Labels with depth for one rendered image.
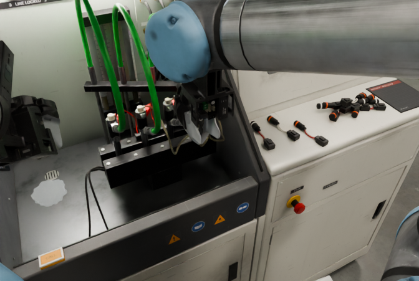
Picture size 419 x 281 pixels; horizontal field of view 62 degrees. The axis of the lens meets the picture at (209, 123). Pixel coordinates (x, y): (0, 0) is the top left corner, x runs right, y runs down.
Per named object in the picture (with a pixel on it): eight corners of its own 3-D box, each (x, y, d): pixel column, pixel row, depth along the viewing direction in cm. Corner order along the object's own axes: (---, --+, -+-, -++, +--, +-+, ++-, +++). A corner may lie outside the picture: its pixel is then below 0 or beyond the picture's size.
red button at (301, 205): (293, 219, 107) (295, 208, 104) (285, 209, 110) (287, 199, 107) (306, 212, 109) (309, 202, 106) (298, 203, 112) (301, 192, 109)
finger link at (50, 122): (62, 152, 58) (33, 151, 49) (52, 118, 59) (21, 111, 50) (80, 145, 58) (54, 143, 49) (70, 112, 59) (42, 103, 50)
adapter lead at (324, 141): (327, 144, 103) (329, 139, 102) (322, 147, 102) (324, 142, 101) (297, 123, 111) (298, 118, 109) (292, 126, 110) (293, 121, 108)
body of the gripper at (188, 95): (195, 131, 58) (192, 67, 51) (175, 104, 64) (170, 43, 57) (234, 118, 61) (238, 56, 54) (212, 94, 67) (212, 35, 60)
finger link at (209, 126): (211, 157, 67) (211, 119, 61) (197, 139, 71) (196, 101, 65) (225, 152, 68) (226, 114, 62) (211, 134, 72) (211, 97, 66)
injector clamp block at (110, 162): (115, 205, 104) (105, 169, 95) (106, 182, 111) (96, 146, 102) (216, 167, 116) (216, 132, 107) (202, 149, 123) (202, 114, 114)
